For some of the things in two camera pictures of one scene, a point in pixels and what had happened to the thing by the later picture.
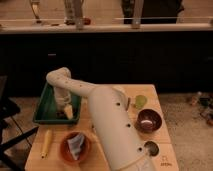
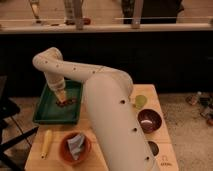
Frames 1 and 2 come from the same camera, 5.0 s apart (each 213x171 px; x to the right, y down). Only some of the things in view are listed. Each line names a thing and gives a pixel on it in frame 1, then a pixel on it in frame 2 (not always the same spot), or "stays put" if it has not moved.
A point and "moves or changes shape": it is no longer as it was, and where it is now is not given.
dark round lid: [152, 147] stays put
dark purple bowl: [149, 120] stays put
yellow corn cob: [46, 145] stays put
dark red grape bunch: [61, 115] moves or changes shape
